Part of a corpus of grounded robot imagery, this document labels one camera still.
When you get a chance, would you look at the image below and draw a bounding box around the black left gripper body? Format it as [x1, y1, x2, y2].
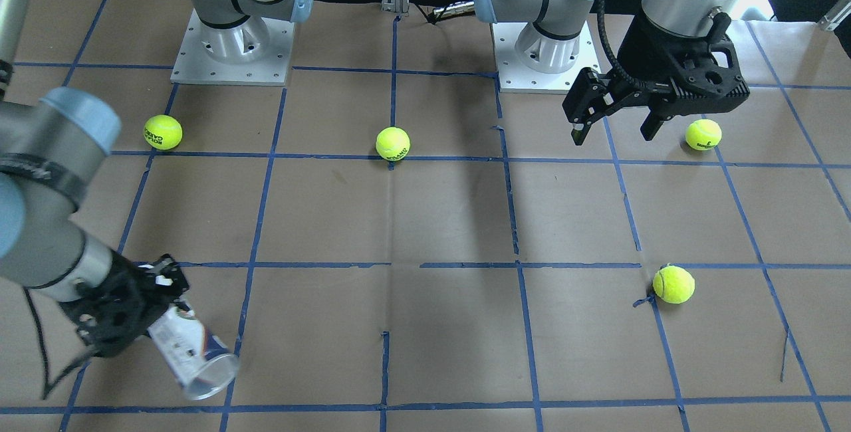
[617, 12, 750, 115]

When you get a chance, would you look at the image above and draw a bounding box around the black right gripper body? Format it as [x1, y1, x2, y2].
[60, 253, 189, 358]

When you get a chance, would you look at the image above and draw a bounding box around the clear tennis ball can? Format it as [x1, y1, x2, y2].
[147, 304, 240, 401]

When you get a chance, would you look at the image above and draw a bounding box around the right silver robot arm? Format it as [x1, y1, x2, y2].
[1, 0, 313, 358]

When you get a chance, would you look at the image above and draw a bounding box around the tennis ball near base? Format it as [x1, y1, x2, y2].
[143, 114, 183, 151]
[684, 119, 723, 151]

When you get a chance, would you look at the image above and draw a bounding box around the tennis ball near torn tape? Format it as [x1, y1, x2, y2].
[652, 265, 695, 304]

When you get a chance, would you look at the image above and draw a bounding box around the middle tennis ball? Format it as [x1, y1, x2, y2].
[375, 126, 411, 162]

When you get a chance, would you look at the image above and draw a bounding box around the brown paper table cover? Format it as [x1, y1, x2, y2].
[2, 0, 850, 431]

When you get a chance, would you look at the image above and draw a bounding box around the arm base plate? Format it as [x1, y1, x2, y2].
[491, 23, 600, 94]
[170, 12, 296, 87]

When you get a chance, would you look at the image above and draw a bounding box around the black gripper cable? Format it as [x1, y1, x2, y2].
[595, 0, 639, 87]

